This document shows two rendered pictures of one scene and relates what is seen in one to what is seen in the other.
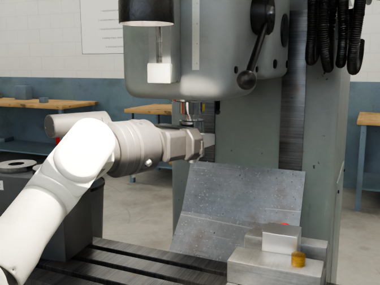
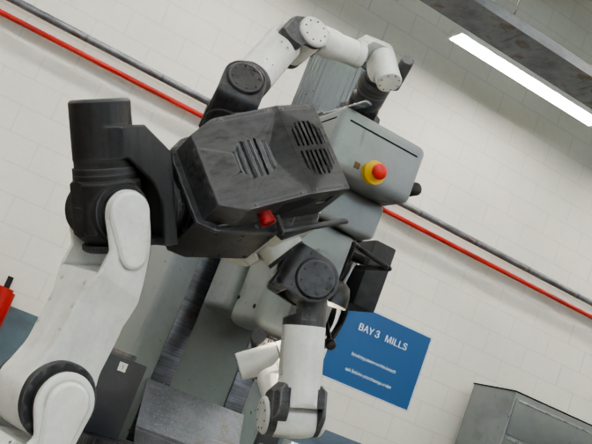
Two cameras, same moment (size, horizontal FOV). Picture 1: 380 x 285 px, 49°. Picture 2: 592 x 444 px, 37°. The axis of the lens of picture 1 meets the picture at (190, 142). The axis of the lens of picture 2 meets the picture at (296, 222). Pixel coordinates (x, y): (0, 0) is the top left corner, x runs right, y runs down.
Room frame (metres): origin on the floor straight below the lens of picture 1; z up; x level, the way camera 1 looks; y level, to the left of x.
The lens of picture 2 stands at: (-0.83, 1.67, 1.11)
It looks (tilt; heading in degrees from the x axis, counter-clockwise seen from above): 12 degrees up; 315
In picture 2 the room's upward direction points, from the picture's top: 21 degrees clockwise
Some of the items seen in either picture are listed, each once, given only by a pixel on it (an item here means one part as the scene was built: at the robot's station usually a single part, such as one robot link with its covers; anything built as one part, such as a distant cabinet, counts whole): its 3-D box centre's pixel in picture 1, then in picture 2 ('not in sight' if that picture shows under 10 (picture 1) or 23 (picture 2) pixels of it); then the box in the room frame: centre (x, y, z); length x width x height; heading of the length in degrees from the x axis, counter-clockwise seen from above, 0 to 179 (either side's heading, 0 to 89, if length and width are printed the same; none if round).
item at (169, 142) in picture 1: (153, 145); not in sight; (0.70, 0.06, 1.23); 0.13 x 0.12 x 0.10; 44
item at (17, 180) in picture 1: (37, 206); (85, 382); (0.94, 0.36, 1.04); 0.22 x 0.12 x 0.20; 74
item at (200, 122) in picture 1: (191, 121); not in sight; (0.76, 0.00, 1.26); 0.05 x 0.05 x 0.01
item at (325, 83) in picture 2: not in sight; (327, 103); (0.99, -0.10, 2.05); 0.20 x 0.20 x 0.32
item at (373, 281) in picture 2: not in sight; (360, 277); (0.90, -0.43, 1.62); 0.20 x 0.09 x 0.21; 157
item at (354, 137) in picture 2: not in sight; (335, 165); (0.78, -0.01, 1.81); 0.47 x 0.26 x 0.16; 157
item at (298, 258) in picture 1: (298, 259); not in sight; (0.63, -0.18, 1.06); 0.02 x 0.02 x 0.02
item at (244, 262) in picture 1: (275, 271); not in sight; (0.64, -0.14, 1.03); 0.15 x 0.06 x 0.04; 68
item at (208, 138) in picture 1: (203, 141); not in sight; (0.74, -0.02, 1.23); 0.06 x 0.02 x 0.03; 134
